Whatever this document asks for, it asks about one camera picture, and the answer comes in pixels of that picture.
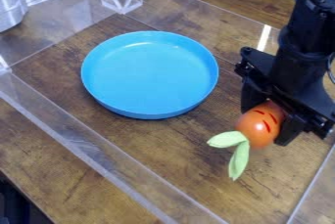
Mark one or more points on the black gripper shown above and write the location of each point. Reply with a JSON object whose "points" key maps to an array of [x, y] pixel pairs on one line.
{"points": [[289, 79]]}

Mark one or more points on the orange toy carrot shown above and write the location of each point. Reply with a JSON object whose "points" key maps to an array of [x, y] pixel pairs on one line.
{"points": [[256, 130]]}

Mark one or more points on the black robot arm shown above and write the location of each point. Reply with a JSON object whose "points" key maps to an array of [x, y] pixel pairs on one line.
{"points": [[313, 26]]}

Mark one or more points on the blue round tray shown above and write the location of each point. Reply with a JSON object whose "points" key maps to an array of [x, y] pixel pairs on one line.
{"points": [[149, 74]]}

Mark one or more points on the clear acrylic enclosure panel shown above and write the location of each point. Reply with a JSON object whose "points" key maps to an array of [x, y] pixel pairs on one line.
{"points": [[165, 201]]}

